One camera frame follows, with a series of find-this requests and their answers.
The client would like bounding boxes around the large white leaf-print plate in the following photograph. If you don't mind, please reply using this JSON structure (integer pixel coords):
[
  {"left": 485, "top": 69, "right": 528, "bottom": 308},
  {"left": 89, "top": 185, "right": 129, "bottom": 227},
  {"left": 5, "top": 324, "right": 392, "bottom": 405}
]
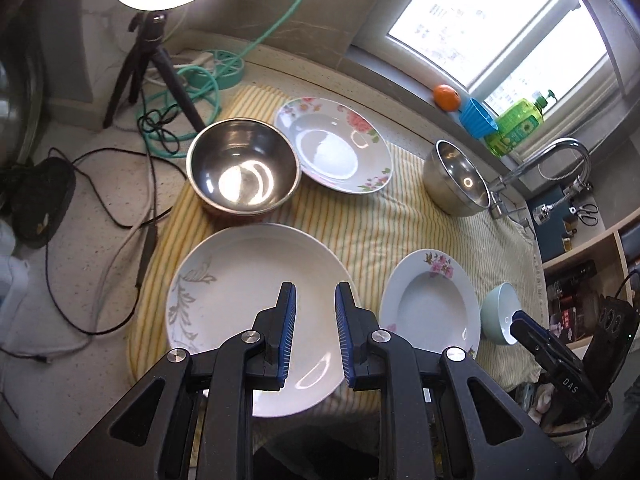
[{"left": 166, "top": 223, "right": 363, "bottom": 418}]

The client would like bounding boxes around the orange fruit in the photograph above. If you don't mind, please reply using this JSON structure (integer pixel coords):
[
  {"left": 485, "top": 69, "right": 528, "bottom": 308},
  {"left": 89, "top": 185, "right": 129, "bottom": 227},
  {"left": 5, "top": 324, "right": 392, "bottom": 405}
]
[{"left": 433, "top": 84, "right": 462, "bottom": 112}]

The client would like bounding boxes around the steel bowl with red outside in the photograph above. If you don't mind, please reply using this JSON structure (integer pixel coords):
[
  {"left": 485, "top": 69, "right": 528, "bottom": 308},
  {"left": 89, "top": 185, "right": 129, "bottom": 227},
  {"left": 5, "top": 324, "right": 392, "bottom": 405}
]
[{"left": 186, "top": 118, "right": 302, "bottom": 218}]

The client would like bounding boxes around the flexible metal sprayer hose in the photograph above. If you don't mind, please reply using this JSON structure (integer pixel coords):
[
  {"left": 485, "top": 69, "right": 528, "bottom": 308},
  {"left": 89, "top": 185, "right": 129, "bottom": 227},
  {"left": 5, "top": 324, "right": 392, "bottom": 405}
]
[{"left": 532, "top": 185, "right": 593, "bottom": 226}]

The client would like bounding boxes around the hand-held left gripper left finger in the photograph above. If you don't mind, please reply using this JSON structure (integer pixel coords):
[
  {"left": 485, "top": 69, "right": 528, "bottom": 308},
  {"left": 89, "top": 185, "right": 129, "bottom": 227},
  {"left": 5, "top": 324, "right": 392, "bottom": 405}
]
[{"left": 52, "top": 282, "right": 298, "bottom": 480}]

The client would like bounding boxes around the wooden shelf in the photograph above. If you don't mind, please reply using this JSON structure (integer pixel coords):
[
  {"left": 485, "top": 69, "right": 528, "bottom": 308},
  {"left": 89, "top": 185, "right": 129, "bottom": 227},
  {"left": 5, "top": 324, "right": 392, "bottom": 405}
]
[{"left": 542, "top": 205, "right": 640, "bottom": 356}]

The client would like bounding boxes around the large pink floral plate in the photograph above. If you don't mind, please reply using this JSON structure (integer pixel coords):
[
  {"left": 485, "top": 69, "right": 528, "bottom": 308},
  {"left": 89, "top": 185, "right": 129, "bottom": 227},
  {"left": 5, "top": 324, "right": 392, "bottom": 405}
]
[{"left": 274, "top": 96, "right": 393, "bottom": 195}]

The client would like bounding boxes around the tangled black cable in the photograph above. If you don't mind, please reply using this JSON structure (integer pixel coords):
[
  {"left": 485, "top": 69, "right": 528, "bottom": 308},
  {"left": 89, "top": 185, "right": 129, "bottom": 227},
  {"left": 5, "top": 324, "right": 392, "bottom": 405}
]
[{"left": 137, "top": 107, "right": 198, "bottom": 143}]

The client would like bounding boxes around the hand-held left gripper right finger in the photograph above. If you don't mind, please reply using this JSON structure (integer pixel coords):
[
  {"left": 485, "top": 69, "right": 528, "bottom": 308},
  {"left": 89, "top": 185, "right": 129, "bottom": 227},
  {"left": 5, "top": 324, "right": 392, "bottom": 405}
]
[{"left": 335, "top": 282, "right": 591, "bottom": 480}]

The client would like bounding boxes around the round teal power strip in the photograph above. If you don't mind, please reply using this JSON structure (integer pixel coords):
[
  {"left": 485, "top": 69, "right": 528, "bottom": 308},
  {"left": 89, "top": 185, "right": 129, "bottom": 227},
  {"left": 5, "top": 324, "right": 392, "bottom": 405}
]
[{"left": 180, "top": 49, "right": 246, "bottom": 90}]

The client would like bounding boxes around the dark teal box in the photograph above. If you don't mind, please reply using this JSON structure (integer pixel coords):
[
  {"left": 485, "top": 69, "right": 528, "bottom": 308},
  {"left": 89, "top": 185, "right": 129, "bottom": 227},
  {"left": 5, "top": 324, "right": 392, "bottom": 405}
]
[{"left": 527, "top": 182, "right": 581, "bottom": 263}]

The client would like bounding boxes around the blue ribbed cup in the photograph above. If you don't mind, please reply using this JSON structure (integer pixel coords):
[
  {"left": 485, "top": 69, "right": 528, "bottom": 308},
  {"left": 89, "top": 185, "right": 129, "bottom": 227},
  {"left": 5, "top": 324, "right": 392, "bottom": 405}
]
[{"left": 459, "top": 98, "right": 500, "bottom": 140}]

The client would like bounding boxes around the black pouch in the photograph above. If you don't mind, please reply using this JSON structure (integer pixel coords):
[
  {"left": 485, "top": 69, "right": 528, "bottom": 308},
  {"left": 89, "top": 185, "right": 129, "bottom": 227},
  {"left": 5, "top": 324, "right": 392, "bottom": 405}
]
[{"left": 10, "top": 156, "right": 77, "bottom": 250}]

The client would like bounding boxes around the light blue bowl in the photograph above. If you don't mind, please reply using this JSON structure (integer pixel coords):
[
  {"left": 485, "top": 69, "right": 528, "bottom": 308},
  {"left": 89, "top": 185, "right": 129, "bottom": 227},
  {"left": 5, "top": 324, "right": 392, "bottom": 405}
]
[{"left": 480, "top": 282, "right": 521, "bottom": 347}]

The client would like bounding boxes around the window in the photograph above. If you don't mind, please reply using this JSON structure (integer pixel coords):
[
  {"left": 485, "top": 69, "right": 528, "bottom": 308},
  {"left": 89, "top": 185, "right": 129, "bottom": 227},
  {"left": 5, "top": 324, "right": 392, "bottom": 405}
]
[{"left": 350, "top": 0, "right": 631, "bottom": 126}]

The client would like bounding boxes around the green dish soap bottle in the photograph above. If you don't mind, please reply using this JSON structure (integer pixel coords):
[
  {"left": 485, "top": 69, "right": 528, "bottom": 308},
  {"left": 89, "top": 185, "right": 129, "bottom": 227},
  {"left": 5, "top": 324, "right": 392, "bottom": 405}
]
[{"left": 484, "top": 89, "right": 557, "bottom": 158}]

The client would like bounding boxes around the small pink floral plate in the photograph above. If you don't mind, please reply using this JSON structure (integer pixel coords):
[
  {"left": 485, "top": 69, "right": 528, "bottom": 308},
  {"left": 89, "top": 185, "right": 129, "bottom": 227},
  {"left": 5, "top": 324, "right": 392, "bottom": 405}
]
[{"left": 378, "top": 248, "right": 482, "bottom": 361}]

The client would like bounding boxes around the small steel bowl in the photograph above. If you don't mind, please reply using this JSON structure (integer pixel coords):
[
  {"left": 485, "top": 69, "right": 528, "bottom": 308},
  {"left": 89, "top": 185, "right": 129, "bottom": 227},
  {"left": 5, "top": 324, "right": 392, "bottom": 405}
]
[{"left": 422, "top": 139, "right": 491, "bottom": 218}]

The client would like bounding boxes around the yellow striped cloth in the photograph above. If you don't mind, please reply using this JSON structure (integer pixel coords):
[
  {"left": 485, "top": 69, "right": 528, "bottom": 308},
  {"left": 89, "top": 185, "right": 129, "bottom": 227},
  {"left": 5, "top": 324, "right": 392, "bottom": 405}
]
[{"left": 127, "top": 85, "right": 546, "bottom": 396}]

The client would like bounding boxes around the chrome faucet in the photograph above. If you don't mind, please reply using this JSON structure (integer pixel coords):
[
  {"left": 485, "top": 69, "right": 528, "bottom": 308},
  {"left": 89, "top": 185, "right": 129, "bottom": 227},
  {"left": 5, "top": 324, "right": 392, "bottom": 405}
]
[{"left": 487, "top": 137, "right": 593, "bottom": 221}]

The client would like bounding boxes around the large metal pot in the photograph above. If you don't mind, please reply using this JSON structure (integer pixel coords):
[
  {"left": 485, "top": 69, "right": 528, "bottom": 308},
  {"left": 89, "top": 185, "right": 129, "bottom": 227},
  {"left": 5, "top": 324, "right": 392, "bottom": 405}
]
[{"left": 0, "top": 10, "right": 48, "bottom": 166}]

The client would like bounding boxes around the white cable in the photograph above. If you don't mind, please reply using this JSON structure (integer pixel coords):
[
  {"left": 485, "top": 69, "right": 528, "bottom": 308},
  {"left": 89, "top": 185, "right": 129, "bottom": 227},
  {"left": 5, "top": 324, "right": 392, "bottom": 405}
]
[{"left": 0, "top": 225, "right": 151, "bottom": 363}]

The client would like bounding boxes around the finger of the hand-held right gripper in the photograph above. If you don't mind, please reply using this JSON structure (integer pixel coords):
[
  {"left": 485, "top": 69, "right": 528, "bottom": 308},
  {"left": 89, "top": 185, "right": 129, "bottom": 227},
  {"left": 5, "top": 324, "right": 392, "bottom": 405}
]
[{"left": 510, "top": 311, "right": 556, "bottom": 361}]

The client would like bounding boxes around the white cloth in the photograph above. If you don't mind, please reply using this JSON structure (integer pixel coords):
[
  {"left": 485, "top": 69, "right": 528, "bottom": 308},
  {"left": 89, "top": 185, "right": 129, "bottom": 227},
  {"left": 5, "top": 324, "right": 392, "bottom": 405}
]
[{"left": 0, "top": 220, "right": 31, "bottom": 351}]

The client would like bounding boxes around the white plug with cable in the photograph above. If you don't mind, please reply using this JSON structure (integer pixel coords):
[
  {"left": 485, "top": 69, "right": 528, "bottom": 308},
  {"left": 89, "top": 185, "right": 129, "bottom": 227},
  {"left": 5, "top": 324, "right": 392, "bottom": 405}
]
[{"left": 147, "top": 50, "right": 216, "bottom": 86}]

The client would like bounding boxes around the long black cable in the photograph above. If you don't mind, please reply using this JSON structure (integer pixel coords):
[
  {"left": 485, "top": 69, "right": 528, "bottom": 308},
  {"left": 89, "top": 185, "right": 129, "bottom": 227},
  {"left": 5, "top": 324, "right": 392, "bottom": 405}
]
[{"left": 45, "top": 147, "right": 173, "bottom": 336}]

